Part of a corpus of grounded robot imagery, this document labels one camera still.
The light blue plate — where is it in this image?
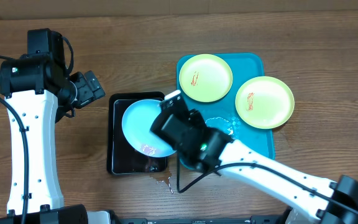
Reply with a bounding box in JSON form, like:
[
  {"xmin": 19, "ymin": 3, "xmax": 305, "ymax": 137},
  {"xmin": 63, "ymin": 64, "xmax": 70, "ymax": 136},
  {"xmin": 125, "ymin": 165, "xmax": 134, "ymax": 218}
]
[{"xmin": 121, "ymin": 99, "xmax": 175, "ymax": 158}]

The yellow plate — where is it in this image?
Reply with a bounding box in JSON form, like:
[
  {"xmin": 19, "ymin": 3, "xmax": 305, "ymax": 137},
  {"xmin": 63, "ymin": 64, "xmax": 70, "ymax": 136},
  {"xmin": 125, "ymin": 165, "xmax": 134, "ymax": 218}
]
[
  {"xmin": 178, "ymin": 54, "xmax": 234, "ymax": 103},
  {"xmin": 235, "ymin": 76, "xmax": 295, "ymax": 129}
]

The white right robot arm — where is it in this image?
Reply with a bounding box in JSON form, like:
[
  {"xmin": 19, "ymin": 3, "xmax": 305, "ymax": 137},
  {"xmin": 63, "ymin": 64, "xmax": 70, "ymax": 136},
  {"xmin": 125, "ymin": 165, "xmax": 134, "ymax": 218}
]
[{"xmin": 151, "ymin": 110, "xmax": 358, "ymax": 223}]

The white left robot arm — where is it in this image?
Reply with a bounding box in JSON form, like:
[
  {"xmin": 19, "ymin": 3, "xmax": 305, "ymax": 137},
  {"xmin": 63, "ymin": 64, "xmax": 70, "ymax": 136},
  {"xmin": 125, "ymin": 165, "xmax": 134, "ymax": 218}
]
[{"xmin": 0, "ymin": 50, "xmax": 105, "ymax": 223}]

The teal serving tray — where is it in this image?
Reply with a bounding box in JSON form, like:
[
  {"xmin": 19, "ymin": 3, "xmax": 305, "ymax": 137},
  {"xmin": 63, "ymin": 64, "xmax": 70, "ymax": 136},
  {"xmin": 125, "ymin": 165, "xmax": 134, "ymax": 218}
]
[{"xmin": 177, "ymin": 53, "xmax": 275, "ymax": 159}]

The black water tray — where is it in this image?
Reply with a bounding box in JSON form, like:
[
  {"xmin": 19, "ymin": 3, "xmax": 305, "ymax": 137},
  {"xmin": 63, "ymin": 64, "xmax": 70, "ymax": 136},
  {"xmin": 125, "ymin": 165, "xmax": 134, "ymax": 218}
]
[{"xmin": 106, "ymin": 91, "xmax": 168, "ymax": 175}]

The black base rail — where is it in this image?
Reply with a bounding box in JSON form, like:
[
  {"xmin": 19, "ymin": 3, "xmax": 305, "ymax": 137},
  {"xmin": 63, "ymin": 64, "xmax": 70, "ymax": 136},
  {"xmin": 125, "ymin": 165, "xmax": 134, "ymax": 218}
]
[{"xmin": 118, "ymin": 215, "xmax": 282, "ymax": 224}]

